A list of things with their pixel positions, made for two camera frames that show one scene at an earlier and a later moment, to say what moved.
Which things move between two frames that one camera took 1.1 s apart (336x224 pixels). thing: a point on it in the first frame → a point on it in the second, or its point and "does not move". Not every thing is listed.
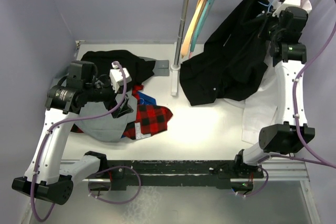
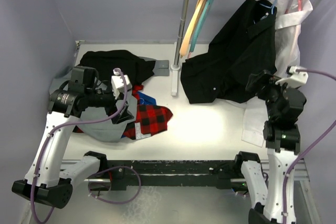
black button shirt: x=233 y=64 does not move
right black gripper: x=270 y=19 → x=265 y=78
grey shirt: x=100 y=122 does not move
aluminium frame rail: x=280 y=170 does not move
